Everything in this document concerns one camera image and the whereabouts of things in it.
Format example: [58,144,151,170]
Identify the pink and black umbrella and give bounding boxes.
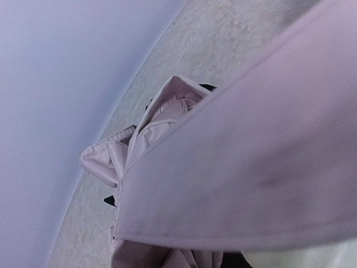
[80,1,356,267]

